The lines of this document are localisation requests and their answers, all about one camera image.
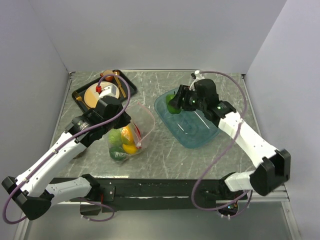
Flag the red chili pepper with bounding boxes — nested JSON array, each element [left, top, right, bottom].
[[133, 123, 142, 141]]

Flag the gold fork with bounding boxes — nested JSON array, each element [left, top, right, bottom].
[[75, 94, 86, 105]]

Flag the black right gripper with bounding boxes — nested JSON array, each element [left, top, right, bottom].
[[168, 85, 206, 112]]

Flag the clear zip top bag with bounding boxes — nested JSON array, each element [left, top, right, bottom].
[[107, 102, 156, 163]]

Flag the teal plastic tray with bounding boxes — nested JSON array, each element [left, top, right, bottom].
[[154, 88, 220, 149]]

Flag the yellow lemon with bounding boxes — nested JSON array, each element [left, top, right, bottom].
[[122, 144, 138, 155]]

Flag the cream orange plate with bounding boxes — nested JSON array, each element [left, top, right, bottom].
[[84, 81, 112, 108]]

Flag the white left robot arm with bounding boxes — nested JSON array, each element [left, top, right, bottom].
[[1, 96, 131, 221]]

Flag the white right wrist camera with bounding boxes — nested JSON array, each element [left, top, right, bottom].
[[189, 70, 205, 91]]

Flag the black serving tray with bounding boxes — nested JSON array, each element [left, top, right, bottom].
[[71, 69, 138, 113]]

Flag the green bell pepper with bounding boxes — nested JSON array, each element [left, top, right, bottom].
[[166, 94, 182, 115]]

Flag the large green cabbage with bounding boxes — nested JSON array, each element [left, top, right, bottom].
[[108, 129, 122, 147]]

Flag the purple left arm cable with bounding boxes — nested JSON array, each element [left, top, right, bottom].
[[2, 74, 131, 225]]

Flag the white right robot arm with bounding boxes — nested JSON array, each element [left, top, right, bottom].
[[168, 78, 291, 199]]

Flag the gold spoon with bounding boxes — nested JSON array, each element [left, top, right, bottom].
[[113, 70, 127, 98]]

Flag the orange ceramic cup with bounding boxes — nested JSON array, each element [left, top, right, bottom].
[[100, 70, 114, 82]]

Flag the yellow green mango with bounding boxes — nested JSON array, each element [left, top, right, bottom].
[[120, 125, 135, 145]]

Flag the dark green avocado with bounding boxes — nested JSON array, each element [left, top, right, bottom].
[[109, 146, 129, 161]]

